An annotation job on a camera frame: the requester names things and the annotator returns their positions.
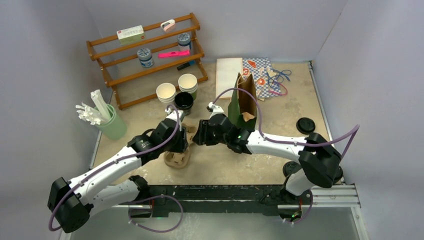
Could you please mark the wooden shelf rack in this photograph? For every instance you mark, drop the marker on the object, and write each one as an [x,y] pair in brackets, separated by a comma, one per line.
[136,52]

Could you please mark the green straw holder cup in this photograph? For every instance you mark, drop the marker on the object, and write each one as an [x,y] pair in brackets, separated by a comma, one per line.
[115,128]

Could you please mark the black blue marker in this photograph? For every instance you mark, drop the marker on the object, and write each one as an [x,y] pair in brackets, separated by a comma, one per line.
[186,65]

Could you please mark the blue lidded jar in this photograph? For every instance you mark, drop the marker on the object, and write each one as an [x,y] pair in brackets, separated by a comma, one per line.
[145,57]
[184,42]

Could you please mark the white paper cup stack right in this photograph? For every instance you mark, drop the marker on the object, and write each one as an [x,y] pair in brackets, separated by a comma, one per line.
[188,83]

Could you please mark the brown pulp cup carrier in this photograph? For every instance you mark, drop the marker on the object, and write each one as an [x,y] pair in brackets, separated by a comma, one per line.
[180,160]

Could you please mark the white green box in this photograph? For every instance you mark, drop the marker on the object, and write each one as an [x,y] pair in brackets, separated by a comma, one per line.
[130,35]

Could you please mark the blue lidded jar left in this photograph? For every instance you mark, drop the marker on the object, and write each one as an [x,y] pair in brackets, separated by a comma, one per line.
[145,57]

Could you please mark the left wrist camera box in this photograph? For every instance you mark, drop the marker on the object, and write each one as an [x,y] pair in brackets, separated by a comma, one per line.
[175,115]

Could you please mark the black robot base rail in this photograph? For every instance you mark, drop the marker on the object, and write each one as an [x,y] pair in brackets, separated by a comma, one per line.
[266,199]

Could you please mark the black paper cup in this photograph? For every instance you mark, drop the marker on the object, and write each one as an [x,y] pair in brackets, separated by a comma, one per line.
[184,102]

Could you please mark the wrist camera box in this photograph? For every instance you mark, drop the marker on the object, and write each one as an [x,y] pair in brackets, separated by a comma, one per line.
[214,110]
[175,115]

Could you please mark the pink white clip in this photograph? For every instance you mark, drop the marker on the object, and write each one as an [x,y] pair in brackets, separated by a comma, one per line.
[168,25]

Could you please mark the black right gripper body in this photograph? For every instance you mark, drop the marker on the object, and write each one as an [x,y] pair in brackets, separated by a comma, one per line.
[214,139]

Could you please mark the blue lidded jar right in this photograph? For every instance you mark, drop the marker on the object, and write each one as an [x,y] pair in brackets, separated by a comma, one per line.
[184,42]

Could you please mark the white paper cup stack left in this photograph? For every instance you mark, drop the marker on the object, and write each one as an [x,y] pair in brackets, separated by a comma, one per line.
[166,93]

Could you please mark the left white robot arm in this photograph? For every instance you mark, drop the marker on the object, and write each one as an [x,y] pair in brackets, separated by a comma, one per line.
[72,202]

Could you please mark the pink marker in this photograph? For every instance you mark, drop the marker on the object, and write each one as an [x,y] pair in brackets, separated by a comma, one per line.
[174,54]

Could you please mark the white paper bag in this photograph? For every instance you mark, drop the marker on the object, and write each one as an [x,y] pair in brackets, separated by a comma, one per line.
[227,70]

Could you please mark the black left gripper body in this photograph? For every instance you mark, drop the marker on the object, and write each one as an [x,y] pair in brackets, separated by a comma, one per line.
[177,144]

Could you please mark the white paper cup stack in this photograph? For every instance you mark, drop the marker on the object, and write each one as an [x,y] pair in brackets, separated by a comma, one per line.
[166,93]
[188,83]

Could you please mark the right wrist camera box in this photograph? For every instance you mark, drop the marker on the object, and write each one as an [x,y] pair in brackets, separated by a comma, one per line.
[214,110]

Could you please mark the black cup lid near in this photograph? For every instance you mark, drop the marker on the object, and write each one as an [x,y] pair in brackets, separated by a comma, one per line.
[290,167]

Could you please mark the blue checkered paper bag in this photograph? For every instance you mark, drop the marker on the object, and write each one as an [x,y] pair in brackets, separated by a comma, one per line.
[259,69]

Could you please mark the green paper bag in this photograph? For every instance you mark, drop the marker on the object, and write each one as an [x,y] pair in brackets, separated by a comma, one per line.
[242,110]

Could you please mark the black cup lid far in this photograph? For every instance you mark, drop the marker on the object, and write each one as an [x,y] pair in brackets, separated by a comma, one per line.
[305,125]

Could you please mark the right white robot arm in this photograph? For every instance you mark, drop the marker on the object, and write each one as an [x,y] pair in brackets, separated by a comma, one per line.
[319,161]

